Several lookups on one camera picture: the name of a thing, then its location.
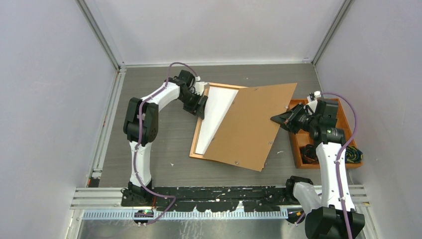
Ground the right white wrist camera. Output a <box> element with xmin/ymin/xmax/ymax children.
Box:
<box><xmin>306</xmin><ymin>91</ymin><xmax>321</xmax><ymax>112</ymax></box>

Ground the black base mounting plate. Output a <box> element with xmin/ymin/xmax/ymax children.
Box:
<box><xmin>120</xmin><ymin>186</ymin><xmax>300</xmax><ymax>213</ymax></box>

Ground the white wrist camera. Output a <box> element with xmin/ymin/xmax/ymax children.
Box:
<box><xmin>193</xmin><ymin>81</ymin><xmax>210</xmax><ymax>96</ymax></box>
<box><xmin>306</xmin><ymin>91</ymin><xmax>321</xmax><ymax>112</ymax></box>

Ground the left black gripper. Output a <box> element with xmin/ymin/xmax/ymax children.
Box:
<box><xmin>179</xmin><ymin>91</ymin><xmax>208</xmax><ymax>119</ymax></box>

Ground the orange wooden picture frame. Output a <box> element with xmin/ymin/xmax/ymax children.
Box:
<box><xmin>189</xmin><ymin>82</ymin><xmax>248</xmax><ymax>161</ymax></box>

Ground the black orange rolled item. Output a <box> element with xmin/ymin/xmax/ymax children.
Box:
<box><xmin>300</xmin><ymin>144</ymin><xmax>319</xmax><ymax>164</ymax></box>

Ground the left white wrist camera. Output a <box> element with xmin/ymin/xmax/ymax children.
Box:
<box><xmin>193</xmin><ymin>81</ymin><xmax>210</xmax><ymax>96</ymax></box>

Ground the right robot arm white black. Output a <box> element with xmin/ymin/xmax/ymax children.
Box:
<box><xmin>271</xmin><ymin>99</ymin><xmax>365</xmax><ymax>239</ymax></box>

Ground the orange wooden compartment tray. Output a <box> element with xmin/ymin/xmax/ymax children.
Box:
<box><xmin>289</xmin><ymin>104</ymin><xmax>363</xmax><ymax>169</ymax></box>

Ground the photo of plant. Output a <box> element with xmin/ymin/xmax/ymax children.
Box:
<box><xmin>195</xmin><ymin>86</ymin><xmax>239</xmax><ymax>156</ymax></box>

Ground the aluminium rail at front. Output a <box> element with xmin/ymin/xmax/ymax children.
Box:
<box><xmin>70</xmin><ymin>185</ymin><xmax>369</xmax><ymax>221</ymax></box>

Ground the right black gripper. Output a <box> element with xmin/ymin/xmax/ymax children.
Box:
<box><xmin>271</xmin><ymin>102</ymin><xmax>319</xmax><ymax>134</ymax></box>

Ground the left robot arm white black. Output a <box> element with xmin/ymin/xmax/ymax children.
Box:
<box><xmin>123</xmin><ymin>70</ymin><xmax>209</xmax><ymax>206</ymax></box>

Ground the brown cardboard backing board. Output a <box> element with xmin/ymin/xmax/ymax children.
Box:
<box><xmin>204</xmin><ymin>83</ymin><xmax>297</xmax><ymax>171</ymax></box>

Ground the blue yellow rolled item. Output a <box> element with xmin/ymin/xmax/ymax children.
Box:
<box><xmin>345</xmin><ymin>146</ymin><xmax>363</xmax><ymax>164</ymax></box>

